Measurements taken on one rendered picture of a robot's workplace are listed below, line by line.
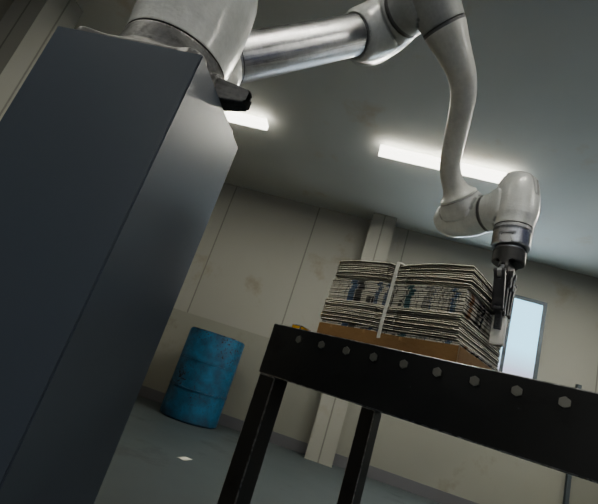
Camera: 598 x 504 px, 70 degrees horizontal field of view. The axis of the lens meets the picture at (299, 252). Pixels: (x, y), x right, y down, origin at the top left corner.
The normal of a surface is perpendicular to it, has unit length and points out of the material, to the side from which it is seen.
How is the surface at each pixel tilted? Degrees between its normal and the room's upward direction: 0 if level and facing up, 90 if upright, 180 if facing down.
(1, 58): 90
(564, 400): 90
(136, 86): 90
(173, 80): 90
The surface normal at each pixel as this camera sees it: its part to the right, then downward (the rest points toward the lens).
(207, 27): 0.66, 0.14
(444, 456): -0.07, -0.32
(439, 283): -0.62, -0.41
